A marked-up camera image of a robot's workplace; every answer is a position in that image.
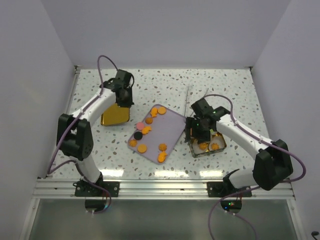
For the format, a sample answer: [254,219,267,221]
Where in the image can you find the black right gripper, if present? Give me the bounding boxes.
[185,116,212,145]

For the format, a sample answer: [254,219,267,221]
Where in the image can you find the orange star cookie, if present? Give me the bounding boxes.
[128,139,138,148]
[210,142,220,151]
[198,142,208,151]

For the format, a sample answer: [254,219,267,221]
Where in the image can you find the gold tin lid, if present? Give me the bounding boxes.
[100,103,130,126]

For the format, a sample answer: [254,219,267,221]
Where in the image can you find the green gold cookie tin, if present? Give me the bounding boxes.
[187,132,227,158]

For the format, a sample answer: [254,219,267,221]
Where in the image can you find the lilac plastic tray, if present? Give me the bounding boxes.
[127,104,186,165]

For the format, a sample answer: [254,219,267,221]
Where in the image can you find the metal tongs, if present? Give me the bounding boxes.
[183,83,209,119]

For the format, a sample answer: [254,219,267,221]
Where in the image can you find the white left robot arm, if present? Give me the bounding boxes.
[56,73,135,197]

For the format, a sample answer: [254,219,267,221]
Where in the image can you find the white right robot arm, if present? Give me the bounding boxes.
[185,103,293,197]

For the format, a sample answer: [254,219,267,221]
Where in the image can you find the white paper cup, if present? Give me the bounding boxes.
[208,141,225,152]
[193,144,208,155]

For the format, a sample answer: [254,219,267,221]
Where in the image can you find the pink round cookie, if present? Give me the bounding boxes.
[136,122,145,131]

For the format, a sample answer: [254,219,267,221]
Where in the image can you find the orange fish cookie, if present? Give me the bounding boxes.
[150,107,158,118]
[141,126,152,135]
[157,151,167,163]

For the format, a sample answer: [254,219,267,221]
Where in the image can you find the orange swirl cookie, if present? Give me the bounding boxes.
[158,143,167,152]
[145,117,153,125]

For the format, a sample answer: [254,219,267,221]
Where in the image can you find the round orange biscuit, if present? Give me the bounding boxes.
[157,106,167,115]
[137,144,148,154]

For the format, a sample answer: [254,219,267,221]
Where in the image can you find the black round cookie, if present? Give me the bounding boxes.
[133,131,143,141]

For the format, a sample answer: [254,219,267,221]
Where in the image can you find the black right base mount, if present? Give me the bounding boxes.
[206,169,251,198]

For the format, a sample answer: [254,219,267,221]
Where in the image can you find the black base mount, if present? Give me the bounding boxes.
[206,169,251,198]
[72,179,120,198]

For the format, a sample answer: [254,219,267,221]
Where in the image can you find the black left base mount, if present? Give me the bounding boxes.
[72,179,120,198]

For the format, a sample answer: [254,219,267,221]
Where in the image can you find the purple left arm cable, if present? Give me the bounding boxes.
[46,55,119,213]

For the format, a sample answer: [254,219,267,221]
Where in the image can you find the aluminium front rail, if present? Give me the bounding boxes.
[32,178,295,200]

